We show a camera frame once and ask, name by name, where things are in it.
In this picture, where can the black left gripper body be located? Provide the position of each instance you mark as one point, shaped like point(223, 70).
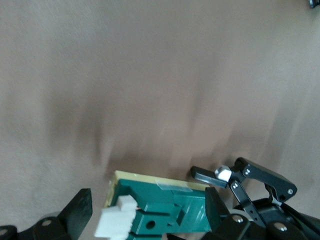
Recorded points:
point(295, 215)

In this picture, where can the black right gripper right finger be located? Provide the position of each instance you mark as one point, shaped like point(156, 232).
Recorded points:
point(218, 217)

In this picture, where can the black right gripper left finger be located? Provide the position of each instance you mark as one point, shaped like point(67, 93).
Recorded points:
point(72, 215)

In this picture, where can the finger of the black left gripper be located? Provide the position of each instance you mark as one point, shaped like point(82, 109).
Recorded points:
point(207, 176)

